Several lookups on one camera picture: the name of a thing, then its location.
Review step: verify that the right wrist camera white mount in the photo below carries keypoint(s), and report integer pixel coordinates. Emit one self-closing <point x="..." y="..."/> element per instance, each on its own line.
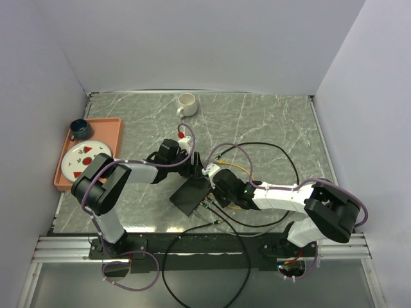
<point x="210" y="171"/>

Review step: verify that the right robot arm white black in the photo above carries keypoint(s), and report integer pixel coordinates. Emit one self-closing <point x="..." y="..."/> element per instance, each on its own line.
<point x="331" y="212"/>

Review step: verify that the dark blue cup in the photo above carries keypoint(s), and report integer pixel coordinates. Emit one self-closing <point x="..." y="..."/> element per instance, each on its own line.
<point x="80" y="130"/>

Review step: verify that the black network switch box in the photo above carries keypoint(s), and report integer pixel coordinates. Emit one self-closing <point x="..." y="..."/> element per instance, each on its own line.
<point x="188" y="196"/>

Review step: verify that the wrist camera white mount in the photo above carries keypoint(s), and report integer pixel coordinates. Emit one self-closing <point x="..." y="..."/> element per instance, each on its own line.
<point x="210" y="171"/>
<point x="185" y="142"/>

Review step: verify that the white watermelon pattern plate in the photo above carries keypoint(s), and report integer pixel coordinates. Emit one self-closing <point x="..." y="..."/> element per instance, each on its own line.
<point x="77" y="158"/>

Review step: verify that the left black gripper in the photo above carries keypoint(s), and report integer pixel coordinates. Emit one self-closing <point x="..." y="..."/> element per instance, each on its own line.
<point x="194" y="171"/>

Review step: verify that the white ceramic mug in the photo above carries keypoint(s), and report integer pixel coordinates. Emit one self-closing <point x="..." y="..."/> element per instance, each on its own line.
<point x="187" y="105"/>

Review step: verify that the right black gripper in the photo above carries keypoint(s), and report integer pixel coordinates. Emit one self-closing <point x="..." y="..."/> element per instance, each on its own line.
<point x="222" y="202"/>

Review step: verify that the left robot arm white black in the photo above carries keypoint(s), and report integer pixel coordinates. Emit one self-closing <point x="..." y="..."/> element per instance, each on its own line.
<point x="99" y="187"/>

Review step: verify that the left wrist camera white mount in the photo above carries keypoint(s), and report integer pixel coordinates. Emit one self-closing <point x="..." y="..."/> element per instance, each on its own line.
<point x="185" y="142"/>

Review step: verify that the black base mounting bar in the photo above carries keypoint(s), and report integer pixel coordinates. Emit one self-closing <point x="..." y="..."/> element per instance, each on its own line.
<point x="204" y="251"/>

